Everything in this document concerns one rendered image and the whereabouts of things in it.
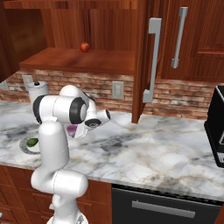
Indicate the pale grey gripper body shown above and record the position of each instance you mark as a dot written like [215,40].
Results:
[82,133]

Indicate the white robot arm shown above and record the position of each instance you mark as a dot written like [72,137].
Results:
[52,145]

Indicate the green avocado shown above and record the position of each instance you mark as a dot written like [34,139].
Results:
[32,142]

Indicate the grey round plate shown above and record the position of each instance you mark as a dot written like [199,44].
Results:
[24,145]

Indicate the red jam jar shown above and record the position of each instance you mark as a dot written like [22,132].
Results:
[84,47]

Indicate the wooden base cabinet drawers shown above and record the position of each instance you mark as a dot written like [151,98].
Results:
[17,195]

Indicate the open wooden cabinet door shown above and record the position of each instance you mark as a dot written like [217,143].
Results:
[139,58]

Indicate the dark open wooden door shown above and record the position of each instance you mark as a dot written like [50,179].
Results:
[17,38]

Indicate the closed wooden cabinet door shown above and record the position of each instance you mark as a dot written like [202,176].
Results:
[204,40]

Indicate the purple round object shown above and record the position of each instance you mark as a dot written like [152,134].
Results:
[71,130]

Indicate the white paper towel roll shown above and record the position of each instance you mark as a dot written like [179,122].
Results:
[37,92]

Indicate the black dishwasher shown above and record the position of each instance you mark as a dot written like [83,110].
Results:
[163,207]

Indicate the black countertop appliance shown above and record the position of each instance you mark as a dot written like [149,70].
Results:
[216,128]

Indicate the grey wall outlet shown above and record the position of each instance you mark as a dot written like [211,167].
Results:
[117,89]
[27,78]
[3,85]

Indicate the open wooden wall cabinet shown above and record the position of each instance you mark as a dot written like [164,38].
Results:
[81,59]

